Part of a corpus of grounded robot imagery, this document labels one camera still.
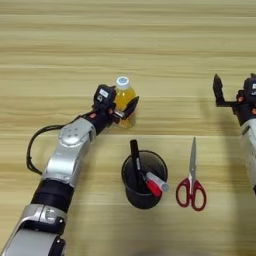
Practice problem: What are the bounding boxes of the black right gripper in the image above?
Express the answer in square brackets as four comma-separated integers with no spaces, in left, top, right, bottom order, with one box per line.
[213,72,256,126]

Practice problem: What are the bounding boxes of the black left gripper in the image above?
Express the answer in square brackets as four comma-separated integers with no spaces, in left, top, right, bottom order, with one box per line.
[84,95,140,135]

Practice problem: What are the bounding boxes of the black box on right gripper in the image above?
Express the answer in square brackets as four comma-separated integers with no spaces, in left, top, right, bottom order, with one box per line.
[244,77,256,98]

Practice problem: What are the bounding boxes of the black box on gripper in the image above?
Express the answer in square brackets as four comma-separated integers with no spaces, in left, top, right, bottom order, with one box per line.
[244,77,256,98]
[93,84,117,111]

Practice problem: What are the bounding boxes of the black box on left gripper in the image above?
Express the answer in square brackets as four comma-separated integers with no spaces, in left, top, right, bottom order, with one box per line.
[93,84,117,111]

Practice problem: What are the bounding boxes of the black marker pen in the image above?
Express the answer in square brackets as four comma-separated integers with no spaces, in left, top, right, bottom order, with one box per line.
[129,139,148,194]

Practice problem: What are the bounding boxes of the red capped marker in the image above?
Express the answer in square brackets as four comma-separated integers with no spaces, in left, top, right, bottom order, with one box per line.
[145,178,163,198]

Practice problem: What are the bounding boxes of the black mesh pen holder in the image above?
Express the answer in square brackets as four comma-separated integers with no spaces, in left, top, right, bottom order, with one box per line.
[121,149,169,210]

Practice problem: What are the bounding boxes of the red handled scissors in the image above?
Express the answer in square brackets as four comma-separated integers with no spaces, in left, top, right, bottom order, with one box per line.
[175,136,208,212]

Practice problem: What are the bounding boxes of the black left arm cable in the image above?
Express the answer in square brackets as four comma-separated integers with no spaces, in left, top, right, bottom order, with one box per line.
[25,111,95,176]

